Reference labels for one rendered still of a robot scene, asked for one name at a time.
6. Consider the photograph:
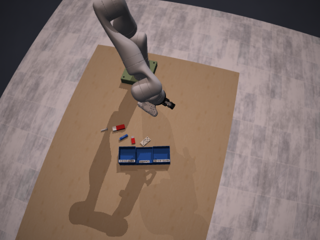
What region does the red and white eraser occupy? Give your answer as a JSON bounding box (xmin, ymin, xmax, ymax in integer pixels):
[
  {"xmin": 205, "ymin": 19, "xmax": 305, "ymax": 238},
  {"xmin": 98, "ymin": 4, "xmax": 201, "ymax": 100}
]
[{"xmin": 112, "ymin": 124, "xmax": 125, "ymax": 132}]

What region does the white domino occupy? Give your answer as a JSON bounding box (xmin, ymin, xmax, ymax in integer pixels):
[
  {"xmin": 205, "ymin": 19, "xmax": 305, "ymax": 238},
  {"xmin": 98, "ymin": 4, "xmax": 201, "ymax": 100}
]
[{"xmin": 140, "ymin": 137, "xmax": 150, "ymax": 146}]

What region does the blue rack of three bins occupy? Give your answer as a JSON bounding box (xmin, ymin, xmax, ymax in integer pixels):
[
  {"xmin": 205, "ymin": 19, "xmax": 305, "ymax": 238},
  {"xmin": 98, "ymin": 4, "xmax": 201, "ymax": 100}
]
[{"xmin": 118, "ymin": 146, "xmax": 170, "ymax": 166}]

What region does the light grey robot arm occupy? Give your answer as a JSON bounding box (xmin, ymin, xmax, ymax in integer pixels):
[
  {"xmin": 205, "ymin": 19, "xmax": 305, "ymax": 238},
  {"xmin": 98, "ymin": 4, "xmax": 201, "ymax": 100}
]
[{"xmin": 93, "ymin": 0, "xmax": 165, "ymax": 117}]

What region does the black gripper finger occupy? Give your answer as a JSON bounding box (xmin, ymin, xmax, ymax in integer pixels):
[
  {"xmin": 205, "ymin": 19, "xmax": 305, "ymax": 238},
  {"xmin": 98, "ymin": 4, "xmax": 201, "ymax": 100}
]
[{"xmin": 162, "ymin": 98, "xmax": 175, "ymax": 110}]

